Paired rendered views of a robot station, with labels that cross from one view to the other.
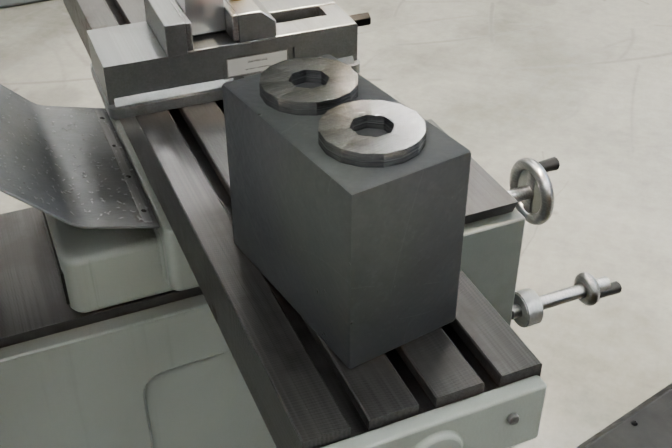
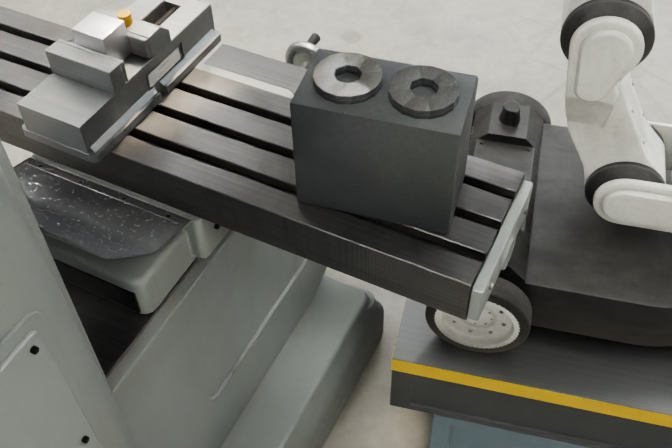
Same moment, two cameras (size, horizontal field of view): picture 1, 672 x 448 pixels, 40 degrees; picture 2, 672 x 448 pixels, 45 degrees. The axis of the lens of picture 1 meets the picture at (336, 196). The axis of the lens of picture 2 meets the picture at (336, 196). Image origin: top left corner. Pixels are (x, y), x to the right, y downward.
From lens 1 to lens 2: 63 cm
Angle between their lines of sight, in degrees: 32
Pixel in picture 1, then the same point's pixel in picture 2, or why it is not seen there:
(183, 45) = (122, 80)
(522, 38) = not seen: outside the picture
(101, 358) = (171, 334)
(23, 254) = not seen: hidden behind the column
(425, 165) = (469, 97)
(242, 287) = (337, 225)
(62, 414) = (158, 389)
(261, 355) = (396, 256)
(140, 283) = (179, 267)
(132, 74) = (97, 121)
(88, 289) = (155, 293)
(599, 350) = not seen: hidden behind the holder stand
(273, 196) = (360, 158)
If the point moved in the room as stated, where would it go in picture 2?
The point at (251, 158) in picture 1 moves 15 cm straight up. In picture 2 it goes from (331, 142) to (328, 48)
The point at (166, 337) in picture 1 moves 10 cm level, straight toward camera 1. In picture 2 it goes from (200, 294) to (245, 322)
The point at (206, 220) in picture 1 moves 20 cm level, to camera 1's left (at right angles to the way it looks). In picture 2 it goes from (261, 197) to (140, 270)
